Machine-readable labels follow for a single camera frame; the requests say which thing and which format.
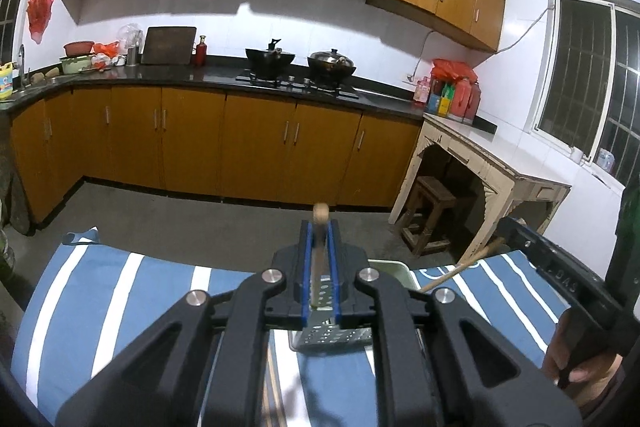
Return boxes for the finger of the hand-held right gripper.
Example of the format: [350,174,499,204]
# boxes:
[498,217,537,259]

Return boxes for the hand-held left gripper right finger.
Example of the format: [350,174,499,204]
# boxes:
[325,221,583,427]

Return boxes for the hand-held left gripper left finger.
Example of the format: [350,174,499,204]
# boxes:
[55,221,317,427]

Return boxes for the green perforated utensil holder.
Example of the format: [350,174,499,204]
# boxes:
[288,259,418,357]

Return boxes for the wooden chopstick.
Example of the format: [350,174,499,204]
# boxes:
[419,238,507,294]
[309,202,332,312]

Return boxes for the person's right hand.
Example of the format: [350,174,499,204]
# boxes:
[542,311,626,408]

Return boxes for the wooden stool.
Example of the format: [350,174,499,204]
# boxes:
[400,176,458,258]

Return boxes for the worn white wooden table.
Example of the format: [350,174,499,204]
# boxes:
[389,112,572,263]

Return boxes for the green and yellow bottle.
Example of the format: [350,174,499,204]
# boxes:
[437,82,458,118]

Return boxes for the white framed barred window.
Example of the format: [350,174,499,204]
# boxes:
[532,0,640,188]

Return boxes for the blue striped tablecloth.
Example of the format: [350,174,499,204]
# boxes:
[10,227,576,427]

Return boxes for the orange base cabinets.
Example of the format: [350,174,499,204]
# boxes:
[10,86,423,228]

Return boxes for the black gas stove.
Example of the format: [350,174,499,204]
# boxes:
[236,69,360,100]

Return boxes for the wok with steel lid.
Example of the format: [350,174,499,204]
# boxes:
[306,48,357,80]

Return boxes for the black wok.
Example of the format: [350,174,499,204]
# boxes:
[245,39,297,78]

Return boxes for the black kitchen countertop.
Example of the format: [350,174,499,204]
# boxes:
[0,62,498,135]

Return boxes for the dark wooden cutting board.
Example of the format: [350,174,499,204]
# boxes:
[141,27,197,66]

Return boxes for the dark cloth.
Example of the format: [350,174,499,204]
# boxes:
[0,107,32,238]

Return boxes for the clear plastic bag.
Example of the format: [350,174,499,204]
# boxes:
[117,23,146,52]

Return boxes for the green enamel basin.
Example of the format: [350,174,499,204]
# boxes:
[60,54,96,75]

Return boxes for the red plastic basin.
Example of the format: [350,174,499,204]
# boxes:
[63,41,96,58]

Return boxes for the yellow detergent bottle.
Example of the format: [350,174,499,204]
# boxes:
[0,62,16,102]

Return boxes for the metal sink faucet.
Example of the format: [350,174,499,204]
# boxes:
[17,44,29,90]

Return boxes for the red plastic bag on hook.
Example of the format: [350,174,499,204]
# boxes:
[26,0,57,45]

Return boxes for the dark barred window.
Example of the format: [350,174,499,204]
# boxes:
[0,0,32,64]

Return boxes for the white wall cable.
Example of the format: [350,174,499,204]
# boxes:
[410,4,556,82]

